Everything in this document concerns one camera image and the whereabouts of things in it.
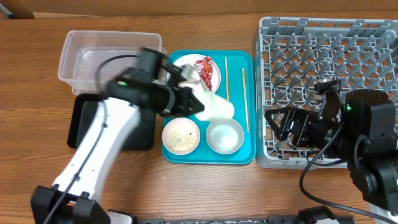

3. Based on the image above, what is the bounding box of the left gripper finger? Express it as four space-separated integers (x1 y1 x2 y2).
188 92 205 115
166 64 187 90

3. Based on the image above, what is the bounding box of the white cup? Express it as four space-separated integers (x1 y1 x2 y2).
195 91 234 121

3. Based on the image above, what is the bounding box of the small white dish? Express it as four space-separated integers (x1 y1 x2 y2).
162 118 200 156

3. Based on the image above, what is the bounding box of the red snack wrapper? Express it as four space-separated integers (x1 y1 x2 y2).
194 56 213 91

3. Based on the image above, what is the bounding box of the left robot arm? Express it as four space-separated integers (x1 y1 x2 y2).
31 48 205 224

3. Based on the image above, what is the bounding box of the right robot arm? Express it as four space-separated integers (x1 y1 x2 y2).
264 89 397 223

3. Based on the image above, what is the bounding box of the grey dishwasher rack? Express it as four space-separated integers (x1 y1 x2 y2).
254 17 397 169

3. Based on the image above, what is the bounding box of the large white plate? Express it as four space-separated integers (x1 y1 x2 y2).
173 54 221 93

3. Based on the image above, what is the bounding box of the teal serving tray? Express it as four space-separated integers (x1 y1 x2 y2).
162 50 259 165

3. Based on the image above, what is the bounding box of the grey metal bowl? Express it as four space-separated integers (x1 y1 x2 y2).
206 119 244 155

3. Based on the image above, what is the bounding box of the black tray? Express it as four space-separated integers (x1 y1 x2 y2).
67 93 156 151

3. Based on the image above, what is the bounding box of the left wooden chopstick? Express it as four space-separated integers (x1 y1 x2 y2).
224 57 229 101

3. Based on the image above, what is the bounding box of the wooden chopstick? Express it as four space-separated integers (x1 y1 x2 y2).
224 57 229 101
241 68 249 134

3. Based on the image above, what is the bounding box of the right wooden chopstick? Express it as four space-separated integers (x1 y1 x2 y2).
241 68 249 134

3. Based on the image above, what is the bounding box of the clear plastic bin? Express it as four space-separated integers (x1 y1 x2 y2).
58 30 167 95

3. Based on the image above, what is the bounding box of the cardboard wall panel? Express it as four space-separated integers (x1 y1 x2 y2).
1 0 397 19

